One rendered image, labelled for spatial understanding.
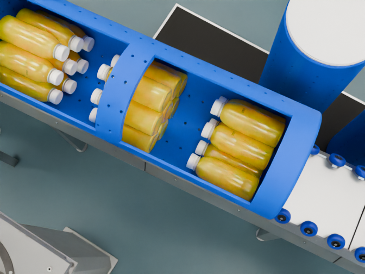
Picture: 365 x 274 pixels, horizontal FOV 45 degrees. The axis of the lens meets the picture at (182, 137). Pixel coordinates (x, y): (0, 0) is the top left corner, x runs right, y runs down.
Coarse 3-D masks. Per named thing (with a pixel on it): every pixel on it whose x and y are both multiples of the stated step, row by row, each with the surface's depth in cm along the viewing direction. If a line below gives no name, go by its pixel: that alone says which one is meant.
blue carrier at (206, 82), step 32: (0, 0) 116; (32, 0) 107; (64, 0) 112; (96, 32) 123; (128, 32) 106; (96, 64) 128; (128, 64) 100; (192, 64) 102; (64, 96) 126; (128, 96) 99; (192, 96) 123; (224, 96) 119; (256, 96) 99; (96, 128) 106; (192, 128) 124; (288, 128) 95; (160, 160) 105; (288, 160) 93; (224, 192) 102; (256, 192) 98; (288, 192) 94
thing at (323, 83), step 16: (272, 48) 144; (288, 48) 126; (272, 64) 145; (288, 64) 132; (304, 64) 125; (320, 64) 121; (272, 80) 151; (288, 80) 140; (304, 80) 133; (320, 80) 130; (336, 80) 129; (288, 96) 149; (304, 96) 143; (320, 96) 142; (336, 96) 149; (320, 112) 163
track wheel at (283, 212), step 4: (280, 212) 115; (284, 212) 115; (288, 212) 115; (276, 216) 116; (280, 216) 116; (284, 216) 115; (288, 216) 115; (276, 220) 117; (280, 220) 117; (284, 220) 116; (288, 220) 116
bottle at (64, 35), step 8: (24, 8) 117; (16, 16) 116; (24, 16) 115; (32, 16) 115; (40, 16) 116; (32, 24) 115; (40, 24) 114; (48, 24) 115; (56, 24) 115; (64, 24) 116; (56, 32) 114; (64, 32) 114; (72, 32) 116; (64, 40) 114
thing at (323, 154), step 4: (320, 152) 125; (324, 152) 126; (312, 156) 121; (320, 156) 124; (324, 156) 123; (328, 156) 124; (328, 160) 122; (332, 164) 120; (348, 164) 124; (336, 168) 120; (348, 168) 122; (352, 168) 122; (356, 176) 119; (360, 176) 119
